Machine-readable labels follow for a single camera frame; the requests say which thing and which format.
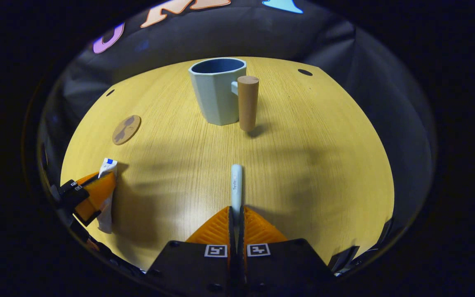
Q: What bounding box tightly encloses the round brown coaster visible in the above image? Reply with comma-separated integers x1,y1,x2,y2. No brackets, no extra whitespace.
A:
112,115,142,146

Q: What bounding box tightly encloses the pale green toothbrush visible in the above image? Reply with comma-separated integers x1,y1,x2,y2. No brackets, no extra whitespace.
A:
230,164,243,248

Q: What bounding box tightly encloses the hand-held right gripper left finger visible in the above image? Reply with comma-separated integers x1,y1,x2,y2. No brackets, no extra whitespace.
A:
147,206,238,297

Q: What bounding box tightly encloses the black backdrop cloth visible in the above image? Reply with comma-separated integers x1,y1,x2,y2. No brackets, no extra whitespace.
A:
38,0,438,264

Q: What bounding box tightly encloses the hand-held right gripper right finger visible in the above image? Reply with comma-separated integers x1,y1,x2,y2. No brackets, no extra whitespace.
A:
239,205,337,297

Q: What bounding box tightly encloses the wooden desktop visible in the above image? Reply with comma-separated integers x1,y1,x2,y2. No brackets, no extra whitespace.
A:
60,57,395,271

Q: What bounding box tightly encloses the white toothpaste tube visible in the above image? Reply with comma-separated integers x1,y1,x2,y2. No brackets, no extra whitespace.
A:
96,158,118,234

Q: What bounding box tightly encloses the pale blue cup wooden handle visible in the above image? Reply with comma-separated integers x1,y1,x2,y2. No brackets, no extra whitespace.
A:
188,57,260,132

